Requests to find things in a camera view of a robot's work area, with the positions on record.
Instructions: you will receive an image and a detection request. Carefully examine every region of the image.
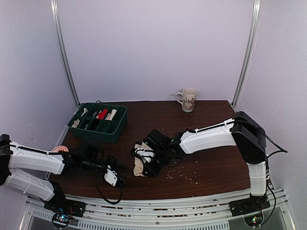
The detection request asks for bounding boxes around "cream underwear navy trim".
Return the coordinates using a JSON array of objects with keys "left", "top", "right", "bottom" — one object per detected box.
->
[{"left": 133, "top": 142, "right": 149, "bottom": 177}]

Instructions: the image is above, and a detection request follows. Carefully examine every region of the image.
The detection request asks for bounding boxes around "green compartment tray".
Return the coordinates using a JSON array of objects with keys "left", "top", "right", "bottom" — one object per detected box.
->
[{"left": 68, "top": 102, "right": 128, "bottom": 144}]

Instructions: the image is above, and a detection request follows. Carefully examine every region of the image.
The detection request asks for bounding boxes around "cream boxer underwear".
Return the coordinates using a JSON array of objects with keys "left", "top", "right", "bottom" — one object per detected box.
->
[{"left": 105, "top": 109, "right": 117, "bottom": 121}]

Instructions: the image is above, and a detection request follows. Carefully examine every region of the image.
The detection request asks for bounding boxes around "white patterned ceramic mug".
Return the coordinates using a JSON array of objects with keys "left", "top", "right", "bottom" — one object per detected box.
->
[{"left": 175, "top": 87, "right": 198, "bottom": 113}]

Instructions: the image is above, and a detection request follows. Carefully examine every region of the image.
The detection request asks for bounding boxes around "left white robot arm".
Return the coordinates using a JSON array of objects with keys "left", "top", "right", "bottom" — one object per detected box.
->
[{"left": 0, "top": 134, "right": 125, "bottom": 213}]

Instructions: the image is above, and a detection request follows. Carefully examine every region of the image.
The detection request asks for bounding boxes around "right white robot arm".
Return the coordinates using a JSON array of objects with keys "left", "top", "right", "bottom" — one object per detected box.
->
[{"left": 134, "top": 111, "right": 271, "bottom": 212}]

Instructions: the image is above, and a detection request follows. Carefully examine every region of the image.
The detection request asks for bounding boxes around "red item in tray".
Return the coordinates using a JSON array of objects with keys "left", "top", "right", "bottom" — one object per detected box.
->
[{"left": 96, "top": 109, "right": 108, "bottom": 120}]

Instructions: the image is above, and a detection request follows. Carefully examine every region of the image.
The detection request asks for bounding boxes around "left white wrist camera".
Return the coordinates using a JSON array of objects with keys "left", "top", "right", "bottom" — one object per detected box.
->
[{"left": 104, "top": 168, "right": 126, "bottom": 188}]

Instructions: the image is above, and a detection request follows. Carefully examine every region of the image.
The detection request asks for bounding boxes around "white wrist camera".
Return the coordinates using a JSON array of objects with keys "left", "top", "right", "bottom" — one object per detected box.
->
[
  {"left": 104, "top": 168, "right": 126, "bottom": 188},
  {"left": 131, "top": 147, "right": 155, "bottom": 162}
]

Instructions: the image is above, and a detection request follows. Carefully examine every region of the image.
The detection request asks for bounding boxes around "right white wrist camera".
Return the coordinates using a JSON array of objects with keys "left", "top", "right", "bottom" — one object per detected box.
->
[{"left": 131, "top": 147, "right": 155, "bottom": 162}]

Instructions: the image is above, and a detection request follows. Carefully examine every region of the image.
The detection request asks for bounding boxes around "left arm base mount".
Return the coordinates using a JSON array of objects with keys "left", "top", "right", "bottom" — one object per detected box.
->
[{"left": 43, "top": 199, "right": 86, "bottom": 217}]

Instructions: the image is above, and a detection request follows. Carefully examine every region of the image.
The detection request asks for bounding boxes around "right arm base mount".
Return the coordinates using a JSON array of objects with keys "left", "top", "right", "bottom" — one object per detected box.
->
[{"left": 229, "top": 196, "right": 271, "bottom": 217}]

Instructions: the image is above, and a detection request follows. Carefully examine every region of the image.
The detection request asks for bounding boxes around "left aluminium frame post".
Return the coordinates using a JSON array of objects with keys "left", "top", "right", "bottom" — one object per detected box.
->
[{"left": 50, "top": 0, "right": 80, "bottom": 106}]

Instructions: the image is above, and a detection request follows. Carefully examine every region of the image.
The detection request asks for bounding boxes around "aluminium frame post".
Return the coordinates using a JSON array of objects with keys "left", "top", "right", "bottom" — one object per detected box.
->
[
  {"left": 232, "top": 0, "right": 263, "bottom": 110},
  {"left": 50, "top": 0, "right": 80, "bottom": 106}
]

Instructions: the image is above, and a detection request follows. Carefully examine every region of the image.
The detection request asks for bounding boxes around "right aluminium frame post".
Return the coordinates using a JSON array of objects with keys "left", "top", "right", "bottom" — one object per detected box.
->
[{"left": 232, "top": 0, "right": 263, "bottom": 110}]

